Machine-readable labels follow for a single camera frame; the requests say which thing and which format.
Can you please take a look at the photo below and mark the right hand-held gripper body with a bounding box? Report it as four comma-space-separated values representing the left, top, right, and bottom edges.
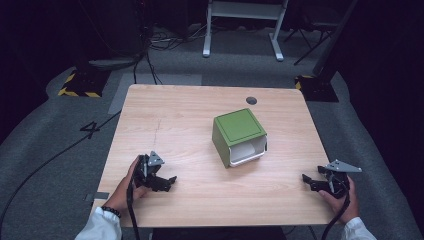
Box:
317, 158, 363, 200

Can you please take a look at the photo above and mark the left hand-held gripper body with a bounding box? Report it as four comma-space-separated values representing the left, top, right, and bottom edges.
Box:
132, 150, 166, 192

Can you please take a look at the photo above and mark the white drawer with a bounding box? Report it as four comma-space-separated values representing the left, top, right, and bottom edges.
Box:
228, 135, 268, 168

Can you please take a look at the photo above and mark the green storage box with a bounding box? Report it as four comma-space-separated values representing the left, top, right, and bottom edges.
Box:
211, 107, 268, 169

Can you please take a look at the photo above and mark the person's right hand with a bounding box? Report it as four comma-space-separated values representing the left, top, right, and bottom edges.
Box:
317, 175, 361, 225

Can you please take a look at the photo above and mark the person's left hand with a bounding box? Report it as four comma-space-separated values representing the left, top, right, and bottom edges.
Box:
104, 155, 152, 212

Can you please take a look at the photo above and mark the grey tape strip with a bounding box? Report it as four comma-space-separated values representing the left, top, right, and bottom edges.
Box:
84, 191, 111, 203

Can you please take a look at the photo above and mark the black yellow striped stand base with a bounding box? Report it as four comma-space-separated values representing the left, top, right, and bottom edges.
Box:
294, 74, 340, 103
57, 67, 112, 99

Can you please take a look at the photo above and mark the black tripod stand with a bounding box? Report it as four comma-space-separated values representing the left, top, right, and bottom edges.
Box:
283, 19, 338, 67

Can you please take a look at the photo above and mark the right hand-held gripper black cable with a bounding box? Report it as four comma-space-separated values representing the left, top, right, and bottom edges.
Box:
320, 193, 352, 240

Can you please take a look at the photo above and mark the hand-held gripper black cable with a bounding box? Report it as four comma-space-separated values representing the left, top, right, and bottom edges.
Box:
125, 179, 142, 240
320, 193, 352, 240

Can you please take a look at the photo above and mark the left hand-held gripper black cable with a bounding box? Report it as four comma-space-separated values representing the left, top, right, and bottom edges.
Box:
125, 179, 142, 240

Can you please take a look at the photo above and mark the black bead bracelet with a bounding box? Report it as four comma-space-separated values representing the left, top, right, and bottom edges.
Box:
100, 205, 122, 220

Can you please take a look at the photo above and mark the black floor cable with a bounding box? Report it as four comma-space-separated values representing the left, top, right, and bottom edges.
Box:
0, 111, 122, 236

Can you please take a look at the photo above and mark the bundle of black floor cables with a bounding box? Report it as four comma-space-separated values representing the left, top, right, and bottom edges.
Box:
132, 19, 214, 86

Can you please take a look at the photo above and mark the white metal stand frame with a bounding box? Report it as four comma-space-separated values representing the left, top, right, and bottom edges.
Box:
202, 0, 290, 63

